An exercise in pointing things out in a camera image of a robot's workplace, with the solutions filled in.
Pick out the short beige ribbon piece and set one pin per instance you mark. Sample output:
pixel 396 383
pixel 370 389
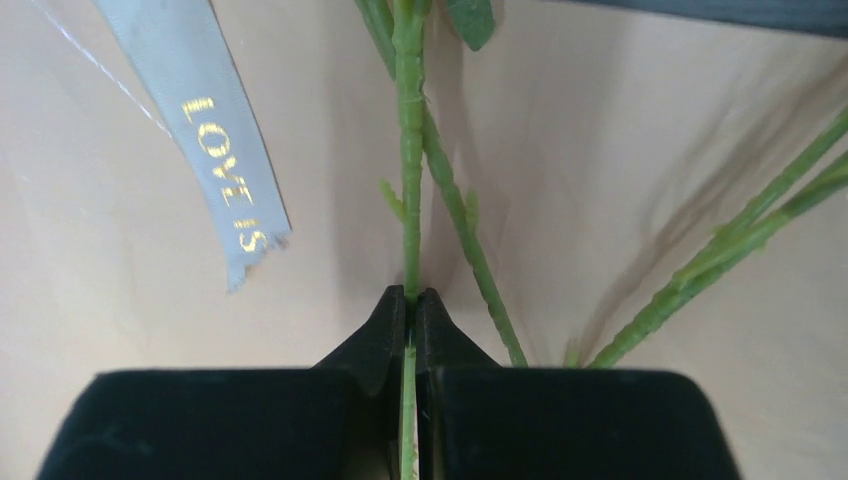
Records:
pixel 178 51

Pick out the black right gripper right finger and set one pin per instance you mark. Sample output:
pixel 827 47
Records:
pixel 480 420

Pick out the orange wrapping paper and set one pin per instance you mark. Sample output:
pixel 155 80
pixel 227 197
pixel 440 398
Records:
pixel 604 146

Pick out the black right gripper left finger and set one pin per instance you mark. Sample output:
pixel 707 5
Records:
pixel 338 419

